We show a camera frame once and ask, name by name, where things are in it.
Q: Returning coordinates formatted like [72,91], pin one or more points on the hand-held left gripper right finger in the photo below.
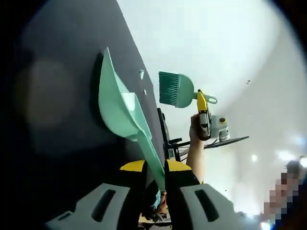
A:
[187,206]

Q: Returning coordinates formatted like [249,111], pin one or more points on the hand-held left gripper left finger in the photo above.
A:
[120,206]

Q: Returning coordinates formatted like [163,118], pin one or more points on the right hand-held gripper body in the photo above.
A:
[219,127]

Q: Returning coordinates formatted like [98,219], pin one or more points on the green plastic broom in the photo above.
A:
[183,91]

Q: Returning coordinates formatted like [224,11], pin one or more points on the green plastic dustpan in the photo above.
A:
[112,103]

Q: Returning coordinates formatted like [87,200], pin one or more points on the black tabletop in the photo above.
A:
[72,36]

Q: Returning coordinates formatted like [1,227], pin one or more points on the person's left hand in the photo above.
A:
[163,205]

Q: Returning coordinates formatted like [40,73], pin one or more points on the person's right hand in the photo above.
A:
[193,129]

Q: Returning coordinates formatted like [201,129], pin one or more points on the black tripod stand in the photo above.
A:
[165,129]

